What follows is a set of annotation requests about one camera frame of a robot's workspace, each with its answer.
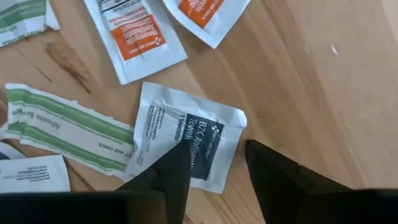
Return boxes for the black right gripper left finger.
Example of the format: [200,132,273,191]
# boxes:
[116,139,192,224]

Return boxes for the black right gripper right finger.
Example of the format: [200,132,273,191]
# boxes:
[244,139,352,224]

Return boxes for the white antiseptic towelette packet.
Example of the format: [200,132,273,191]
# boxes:
[0,154,72,194]
[129,81,248,195]
[0,141,28,161]

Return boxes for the green striped bandage wrapper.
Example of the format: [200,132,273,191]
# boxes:
[0,0,61,48]
[4,82,135,177]

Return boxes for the white ointment packet orange label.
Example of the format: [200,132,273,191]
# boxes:
[161,0,251,50]
[83,0,188,85]

